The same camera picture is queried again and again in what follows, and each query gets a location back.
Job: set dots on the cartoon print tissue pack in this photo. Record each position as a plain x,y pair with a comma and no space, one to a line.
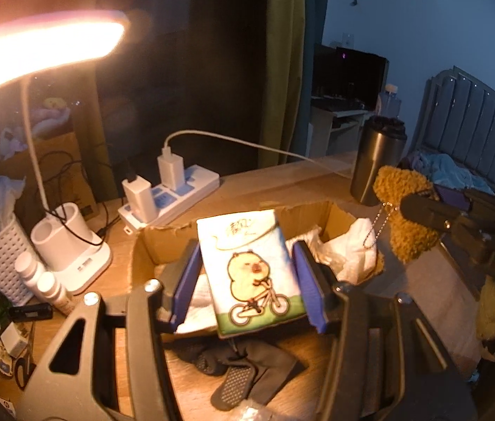
251,272

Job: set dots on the tall brown cardboard box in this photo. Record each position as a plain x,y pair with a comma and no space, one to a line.
63,171

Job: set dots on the flat white tissue paper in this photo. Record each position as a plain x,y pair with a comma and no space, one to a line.
199,307

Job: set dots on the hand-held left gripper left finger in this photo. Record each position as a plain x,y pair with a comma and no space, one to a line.
186,285

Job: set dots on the grey padded headboard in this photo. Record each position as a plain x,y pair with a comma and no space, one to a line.
466,123

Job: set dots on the white desk lamp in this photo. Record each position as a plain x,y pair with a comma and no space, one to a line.
32,52

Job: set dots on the white tissue paper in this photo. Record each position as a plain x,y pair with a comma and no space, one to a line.
352,250
199,307

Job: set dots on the dark glass window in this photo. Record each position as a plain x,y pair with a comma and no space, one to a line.
186,74

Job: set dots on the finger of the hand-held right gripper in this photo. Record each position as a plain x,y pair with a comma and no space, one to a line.
475,197
436,217

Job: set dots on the black scissors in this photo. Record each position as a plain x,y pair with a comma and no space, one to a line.
23,372

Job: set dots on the dark grey sock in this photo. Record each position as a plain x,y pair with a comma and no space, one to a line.
247,372

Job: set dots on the white charger adapter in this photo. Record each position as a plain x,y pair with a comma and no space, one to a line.
140,199

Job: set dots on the black rectangular device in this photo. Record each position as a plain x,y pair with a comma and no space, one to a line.
30,311

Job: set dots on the teal curtain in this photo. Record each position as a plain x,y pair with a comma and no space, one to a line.
316,52

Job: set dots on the white computer desk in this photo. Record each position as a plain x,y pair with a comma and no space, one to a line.
335,127

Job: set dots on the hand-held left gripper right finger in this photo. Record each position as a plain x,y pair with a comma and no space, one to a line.
311,289

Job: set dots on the brown plush bear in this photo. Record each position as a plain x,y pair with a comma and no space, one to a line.
405,201

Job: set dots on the light blue printed blanket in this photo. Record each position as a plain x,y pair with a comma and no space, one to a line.
449,173

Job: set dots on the olive curtain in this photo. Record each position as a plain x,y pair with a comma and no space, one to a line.
282,65

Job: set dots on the white power strip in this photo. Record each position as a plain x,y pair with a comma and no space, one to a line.
186,193

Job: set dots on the white pill bottle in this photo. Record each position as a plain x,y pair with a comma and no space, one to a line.
30,269
54,291

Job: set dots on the steel tumbler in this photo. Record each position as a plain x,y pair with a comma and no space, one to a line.
376,162

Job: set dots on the clear water bottle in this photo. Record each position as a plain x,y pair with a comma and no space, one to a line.
388,101

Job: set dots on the black monitor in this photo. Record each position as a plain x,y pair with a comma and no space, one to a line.
324,70
361,79

